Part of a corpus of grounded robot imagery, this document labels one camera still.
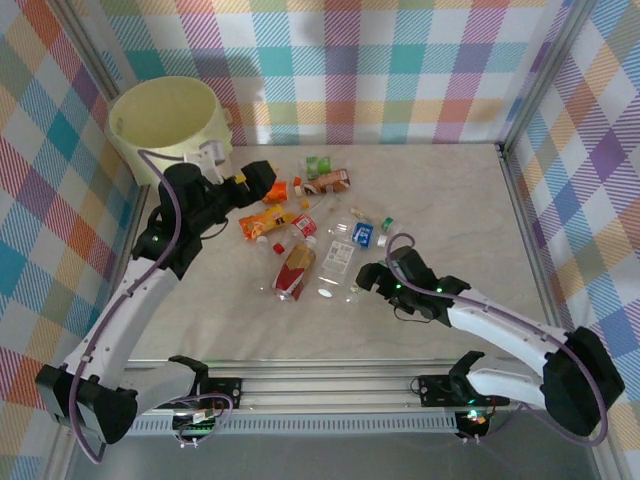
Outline yellow orange juice bottle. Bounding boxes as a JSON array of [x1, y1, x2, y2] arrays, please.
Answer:
[[238, 198, 311, 243]]

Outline clear bottle white green label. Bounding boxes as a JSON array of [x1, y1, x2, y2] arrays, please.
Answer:
[[313, 238, 362, 304]]

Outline blue label clear bottle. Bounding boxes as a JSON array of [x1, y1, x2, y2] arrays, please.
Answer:
[[327, 218, 390, 250]]

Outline clear unlabelled bottle white cap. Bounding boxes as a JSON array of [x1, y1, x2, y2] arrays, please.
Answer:
[[253, 235, 281, 296]]

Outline clear bottle green cap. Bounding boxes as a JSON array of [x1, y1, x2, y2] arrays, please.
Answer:
[[349, 204, 397, 232]]

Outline red label bottle red cap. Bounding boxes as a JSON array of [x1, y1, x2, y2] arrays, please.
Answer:
[[272, 203, 335, 253]]

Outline green label plastic bottle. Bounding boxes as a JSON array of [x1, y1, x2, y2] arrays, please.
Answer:
[[303, 155, 335, 180]]

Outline brown label plastic bottle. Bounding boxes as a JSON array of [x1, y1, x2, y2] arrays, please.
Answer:
[[294, 168, 352, 199]]

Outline red and gold tea bottle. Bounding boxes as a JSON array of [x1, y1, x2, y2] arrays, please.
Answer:
[[271, 236, 318, 303]]

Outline cream plastic waste bin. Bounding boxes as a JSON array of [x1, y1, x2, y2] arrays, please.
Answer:
[[108, 75, 233, 189]]

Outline colourful plaid fabric backdrop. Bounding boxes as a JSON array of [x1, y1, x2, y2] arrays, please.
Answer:
[[0, 0, 149, 459], [499, 0, 640, 480], [69, 0, 594, 149]]

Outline right controller circuit board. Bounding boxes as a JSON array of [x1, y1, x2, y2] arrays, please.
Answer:
[[459, 407, 494, 426]]

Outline controller circuit board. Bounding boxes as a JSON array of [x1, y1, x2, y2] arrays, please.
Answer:
[[459, 407, 494, 426], [172, 409, 221, 436]]

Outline left controller circuit board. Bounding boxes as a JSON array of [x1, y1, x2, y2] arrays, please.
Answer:
[[172, 409, 221, 436]]

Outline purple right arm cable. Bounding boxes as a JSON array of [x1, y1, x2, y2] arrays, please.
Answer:
[[385, 233, 610, 446]]

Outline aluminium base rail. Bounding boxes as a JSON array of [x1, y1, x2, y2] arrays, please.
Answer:
[[124, 357, 596, 419]]

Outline grey slotted cable duct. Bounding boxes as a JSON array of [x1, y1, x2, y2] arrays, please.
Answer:
[[134, 417, 461, 435]]

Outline aluminium frame post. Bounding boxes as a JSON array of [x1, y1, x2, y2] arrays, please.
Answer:
[[49, 0, 124, 101], [499, 0, 601, 151]]

